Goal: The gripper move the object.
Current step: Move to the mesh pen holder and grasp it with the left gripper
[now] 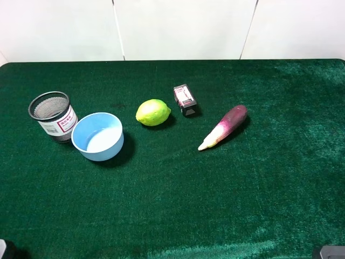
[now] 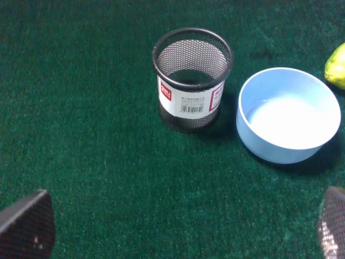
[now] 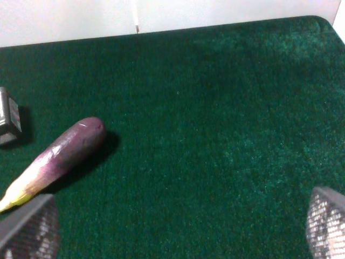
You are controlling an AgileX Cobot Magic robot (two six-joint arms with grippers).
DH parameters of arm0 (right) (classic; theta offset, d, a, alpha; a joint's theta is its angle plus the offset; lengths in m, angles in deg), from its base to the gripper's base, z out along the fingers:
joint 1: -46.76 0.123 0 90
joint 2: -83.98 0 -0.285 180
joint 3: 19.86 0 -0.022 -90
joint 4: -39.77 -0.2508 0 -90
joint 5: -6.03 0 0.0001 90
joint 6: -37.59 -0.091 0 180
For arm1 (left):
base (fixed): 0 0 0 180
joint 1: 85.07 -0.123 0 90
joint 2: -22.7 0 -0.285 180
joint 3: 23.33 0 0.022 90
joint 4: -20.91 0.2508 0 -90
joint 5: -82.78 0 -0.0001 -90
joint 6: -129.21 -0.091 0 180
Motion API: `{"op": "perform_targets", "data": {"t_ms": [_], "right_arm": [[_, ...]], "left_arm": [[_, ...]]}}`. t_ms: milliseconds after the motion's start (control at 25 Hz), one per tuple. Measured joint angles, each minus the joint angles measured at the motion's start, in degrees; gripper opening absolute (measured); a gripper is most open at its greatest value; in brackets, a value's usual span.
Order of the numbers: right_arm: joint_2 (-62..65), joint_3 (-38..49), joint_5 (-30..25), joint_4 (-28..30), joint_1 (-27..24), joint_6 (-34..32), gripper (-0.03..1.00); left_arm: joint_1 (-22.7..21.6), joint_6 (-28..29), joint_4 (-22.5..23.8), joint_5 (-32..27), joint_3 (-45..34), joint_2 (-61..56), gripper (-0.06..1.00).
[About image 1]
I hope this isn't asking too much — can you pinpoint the black mesh pen holder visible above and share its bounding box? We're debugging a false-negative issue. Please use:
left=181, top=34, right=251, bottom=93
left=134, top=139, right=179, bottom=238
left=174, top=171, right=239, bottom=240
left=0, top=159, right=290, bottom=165
left=28, top=91, right=78, bottom=143

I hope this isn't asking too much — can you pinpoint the dark object bottom right corner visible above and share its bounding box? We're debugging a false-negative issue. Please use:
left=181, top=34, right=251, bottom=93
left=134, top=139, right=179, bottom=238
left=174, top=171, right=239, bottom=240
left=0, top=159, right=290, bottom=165
left=312, top=246, right=345, bottom=259

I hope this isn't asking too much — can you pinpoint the green lime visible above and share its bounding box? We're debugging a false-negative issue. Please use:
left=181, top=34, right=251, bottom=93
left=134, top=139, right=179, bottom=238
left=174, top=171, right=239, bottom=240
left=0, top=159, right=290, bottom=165
left=135, top=99, right=171, bottom=126

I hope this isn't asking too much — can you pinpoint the small black box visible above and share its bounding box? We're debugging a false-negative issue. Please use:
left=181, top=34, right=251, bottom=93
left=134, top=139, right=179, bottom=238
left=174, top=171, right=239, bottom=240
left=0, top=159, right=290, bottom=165
left=173, top=84, right=197, bottom=117

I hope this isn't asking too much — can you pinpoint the purple white eggplant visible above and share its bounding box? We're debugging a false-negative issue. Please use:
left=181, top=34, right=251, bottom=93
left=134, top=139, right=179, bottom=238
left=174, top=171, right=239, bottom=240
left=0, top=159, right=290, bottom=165
left=198, top=105, right=247, bottom=151

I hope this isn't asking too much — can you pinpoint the light blue bowl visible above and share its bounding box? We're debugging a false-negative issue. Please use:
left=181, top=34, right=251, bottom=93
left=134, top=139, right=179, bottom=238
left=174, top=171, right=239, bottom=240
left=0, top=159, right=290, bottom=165
left=71, top=112, right=124, bottom=162

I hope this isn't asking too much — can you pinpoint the green velvet tablecloth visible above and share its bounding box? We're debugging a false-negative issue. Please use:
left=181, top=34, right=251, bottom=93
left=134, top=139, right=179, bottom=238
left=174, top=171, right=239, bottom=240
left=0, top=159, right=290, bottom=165
left=1, top=59, right=344, bottom=258

